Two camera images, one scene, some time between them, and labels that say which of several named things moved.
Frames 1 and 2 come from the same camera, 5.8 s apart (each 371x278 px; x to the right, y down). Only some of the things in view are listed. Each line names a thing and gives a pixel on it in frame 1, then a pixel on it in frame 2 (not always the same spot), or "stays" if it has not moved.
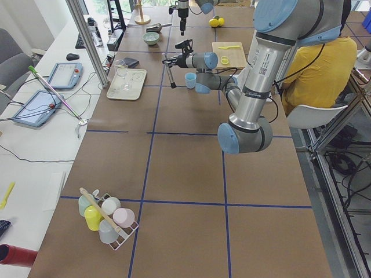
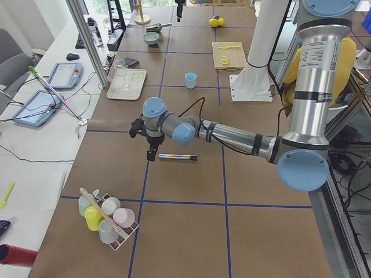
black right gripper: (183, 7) to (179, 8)
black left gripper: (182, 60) to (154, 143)
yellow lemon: (213, 22) stays
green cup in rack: (83, 203) stays
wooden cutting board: (230, 55) stays
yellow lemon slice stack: (224, 60) stays
